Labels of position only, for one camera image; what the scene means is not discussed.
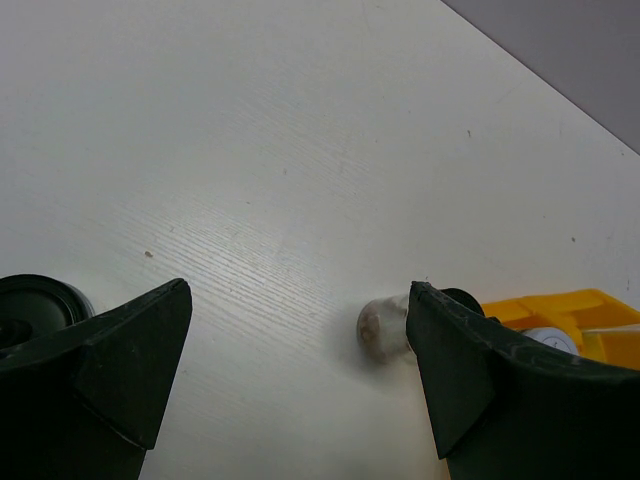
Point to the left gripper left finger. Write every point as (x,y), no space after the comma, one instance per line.
(88,401)

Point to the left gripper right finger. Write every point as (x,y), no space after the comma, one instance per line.
(504,406)

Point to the silver lid spice jar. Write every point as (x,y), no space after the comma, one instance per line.
(554,338)

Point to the black top salt grinder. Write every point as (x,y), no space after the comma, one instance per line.
(34,306)

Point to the yellow four-compartment bin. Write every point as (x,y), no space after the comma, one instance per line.
(603,328)

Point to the black top pepper grinder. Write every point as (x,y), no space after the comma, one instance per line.
(408,327)

